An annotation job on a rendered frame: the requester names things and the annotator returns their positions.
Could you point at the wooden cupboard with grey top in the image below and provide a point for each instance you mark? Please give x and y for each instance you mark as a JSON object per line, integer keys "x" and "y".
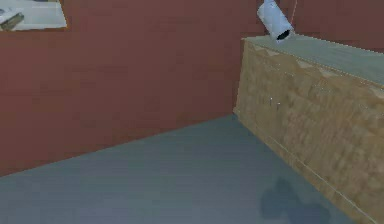
{"x": 313, "y": 123}

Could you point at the white paper towel roll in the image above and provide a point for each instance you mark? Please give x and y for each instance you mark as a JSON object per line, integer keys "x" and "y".
{"x": 275, "y": 19}

